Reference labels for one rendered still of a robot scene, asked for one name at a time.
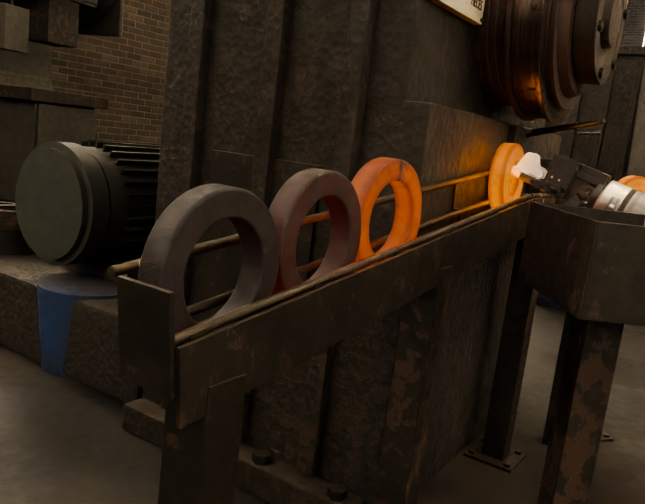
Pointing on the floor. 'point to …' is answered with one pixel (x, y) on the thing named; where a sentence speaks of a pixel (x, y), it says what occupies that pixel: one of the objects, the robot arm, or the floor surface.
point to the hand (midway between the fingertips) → (509, 169)
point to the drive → (75, 250)
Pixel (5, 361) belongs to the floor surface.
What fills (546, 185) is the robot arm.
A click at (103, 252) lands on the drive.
